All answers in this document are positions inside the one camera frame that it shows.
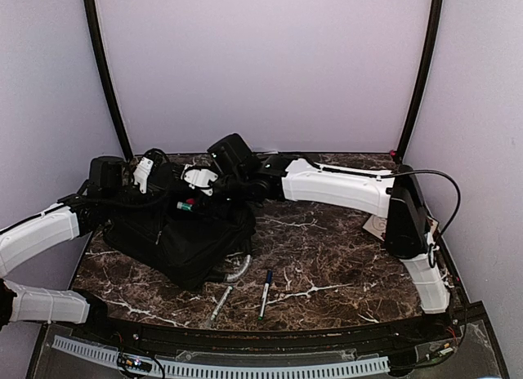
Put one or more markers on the floral square plate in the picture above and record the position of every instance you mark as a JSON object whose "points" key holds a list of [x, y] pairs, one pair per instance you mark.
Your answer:
{"points": [[376, 226]]}

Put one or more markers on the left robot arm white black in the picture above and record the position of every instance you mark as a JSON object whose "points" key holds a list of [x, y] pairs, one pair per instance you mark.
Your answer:
{"points": [[73, 216]]}

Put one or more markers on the blue cap white marker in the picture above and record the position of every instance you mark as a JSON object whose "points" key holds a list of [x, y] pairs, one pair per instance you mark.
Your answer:
{"points": [[264, 296]]}

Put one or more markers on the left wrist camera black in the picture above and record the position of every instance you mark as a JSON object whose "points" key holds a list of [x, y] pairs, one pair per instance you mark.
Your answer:
{"points": [[106, 172]]}

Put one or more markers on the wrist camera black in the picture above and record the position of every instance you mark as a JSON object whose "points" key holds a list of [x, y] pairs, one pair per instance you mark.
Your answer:
{"points": [[232, 156], [106, 172]]}

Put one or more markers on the white glue stick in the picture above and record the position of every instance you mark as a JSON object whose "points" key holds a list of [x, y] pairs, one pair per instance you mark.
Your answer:
{"points": [[186, 207]]}

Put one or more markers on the black student backpack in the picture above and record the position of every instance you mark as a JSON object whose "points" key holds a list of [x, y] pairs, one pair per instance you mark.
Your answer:
{"points": [[213, 243]]}

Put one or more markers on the black frame post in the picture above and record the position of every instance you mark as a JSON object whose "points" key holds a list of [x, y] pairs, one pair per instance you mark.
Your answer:
{"points": [[94, 28], [421, 79]]}

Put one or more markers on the right black frame post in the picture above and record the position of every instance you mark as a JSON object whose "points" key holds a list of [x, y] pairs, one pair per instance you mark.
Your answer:
{"points": [[421, 79]]}

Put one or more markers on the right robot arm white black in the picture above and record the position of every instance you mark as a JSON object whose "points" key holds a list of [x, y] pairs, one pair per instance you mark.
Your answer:
{"points": [[394, 197]]}

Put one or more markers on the white clear pen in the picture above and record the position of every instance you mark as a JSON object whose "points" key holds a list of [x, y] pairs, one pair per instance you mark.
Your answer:
{"points": [[219, 306]]}

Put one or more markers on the left black frame post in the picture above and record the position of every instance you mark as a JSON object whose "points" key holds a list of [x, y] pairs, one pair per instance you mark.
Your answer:
{"points": [[94, 28]]}

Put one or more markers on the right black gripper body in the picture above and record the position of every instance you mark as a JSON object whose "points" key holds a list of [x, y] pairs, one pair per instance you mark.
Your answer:
{"points": [[234, 185]]}

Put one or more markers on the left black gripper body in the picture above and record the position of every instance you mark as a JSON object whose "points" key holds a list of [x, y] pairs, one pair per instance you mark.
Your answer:
{"points": [[118, 206]]}

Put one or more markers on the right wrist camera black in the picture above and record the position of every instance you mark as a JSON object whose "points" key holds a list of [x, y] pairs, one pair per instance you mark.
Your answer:
{"points": [[232, 156]]}

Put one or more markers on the white cable duct strip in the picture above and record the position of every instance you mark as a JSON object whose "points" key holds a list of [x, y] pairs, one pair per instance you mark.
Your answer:
{"points": [[136, 365]]}

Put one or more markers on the black front rail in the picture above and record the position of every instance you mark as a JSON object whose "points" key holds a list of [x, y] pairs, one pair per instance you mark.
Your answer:
{"points": [[394, 337]]}

